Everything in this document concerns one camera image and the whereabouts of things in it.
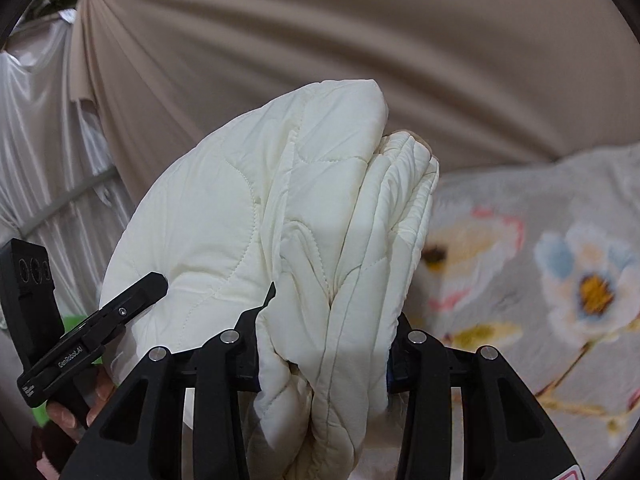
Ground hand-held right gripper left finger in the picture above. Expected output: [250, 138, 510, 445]
[59, 281, 278, 480]

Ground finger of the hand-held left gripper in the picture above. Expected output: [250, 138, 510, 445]
[95, 271, 169, 343]

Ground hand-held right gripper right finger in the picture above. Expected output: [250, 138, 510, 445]
[386, 311, 584, 480]

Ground white quilted blanket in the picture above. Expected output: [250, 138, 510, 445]
[99, 79, 441, 480]

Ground person's left hand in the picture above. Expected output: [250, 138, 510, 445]
[46, 366, 117, 444]

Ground floral bed sheet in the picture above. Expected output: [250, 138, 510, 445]
[390, 142, 640, 480]

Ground silver satin curtain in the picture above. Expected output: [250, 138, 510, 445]
[0, 12, 137, 332]

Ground beige curtain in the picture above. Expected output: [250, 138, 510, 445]
[70, 0, 640, 221]

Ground grey metal rail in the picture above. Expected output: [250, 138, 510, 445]
[24, 166, 120, 237]

